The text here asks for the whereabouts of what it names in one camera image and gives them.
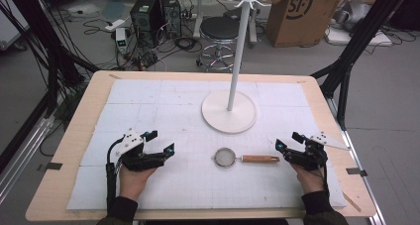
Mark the slim black computer tower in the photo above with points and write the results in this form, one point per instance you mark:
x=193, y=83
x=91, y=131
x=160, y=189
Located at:
x=171, y=15

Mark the large black computer tower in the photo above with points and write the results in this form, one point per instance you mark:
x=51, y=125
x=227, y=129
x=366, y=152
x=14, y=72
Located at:
x=145, y=17

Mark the white power strip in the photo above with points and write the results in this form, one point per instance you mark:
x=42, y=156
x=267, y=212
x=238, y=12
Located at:
x=115, y=24

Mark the white device with green display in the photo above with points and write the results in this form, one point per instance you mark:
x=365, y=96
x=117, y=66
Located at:
x=121, y=40

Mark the white hook rack stand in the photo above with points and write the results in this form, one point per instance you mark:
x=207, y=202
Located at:
x=231, y=114

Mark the grey bag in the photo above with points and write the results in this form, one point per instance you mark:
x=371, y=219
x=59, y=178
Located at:
x=351, y=13

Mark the aluminium rail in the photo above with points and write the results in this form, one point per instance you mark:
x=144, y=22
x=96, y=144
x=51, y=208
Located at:
x=23, y=155
x=356, y=155

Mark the brown cardboard box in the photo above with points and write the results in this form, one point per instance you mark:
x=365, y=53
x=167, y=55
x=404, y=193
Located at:
x=297, y=23

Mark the black metal frame stand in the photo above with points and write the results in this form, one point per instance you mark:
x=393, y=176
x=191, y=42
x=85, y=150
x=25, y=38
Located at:
x=49, y=50
x=356, y=43

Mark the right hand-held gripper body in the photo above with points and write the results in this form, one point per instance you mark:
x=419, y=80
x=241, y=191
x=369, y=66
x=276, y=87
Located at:
x=308, y=154

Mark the black tape strip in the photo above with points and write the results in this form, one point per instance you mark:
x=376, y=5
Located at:
x=52, y=166
x=356, y=171

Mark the flat white board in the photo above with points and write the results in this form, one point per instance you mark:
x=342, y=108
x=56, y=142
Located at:
x=360, y=37

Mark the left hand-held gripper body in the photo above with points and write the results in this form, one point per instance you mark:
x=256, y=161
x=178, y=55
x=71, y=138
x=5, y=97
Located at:
x=135, y=159

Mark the white metal pole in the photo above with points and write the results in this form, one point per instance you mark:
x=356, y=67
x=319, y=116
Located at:
x=198, y=13

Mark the black round stool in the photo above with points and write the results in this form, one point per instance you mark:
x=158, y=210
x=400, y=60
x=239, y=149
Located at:
x=219, y=28

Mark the person's left hand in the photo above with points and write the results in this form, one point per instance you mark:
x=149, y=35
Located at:
x=133, y=182

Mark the person's right hand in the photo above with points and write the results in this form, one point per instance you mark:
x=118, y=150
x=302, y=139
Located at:
x=310, y=182

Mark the white gridded table mat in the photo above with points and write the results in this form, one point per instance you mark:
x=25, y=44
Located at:
x=185, y=185

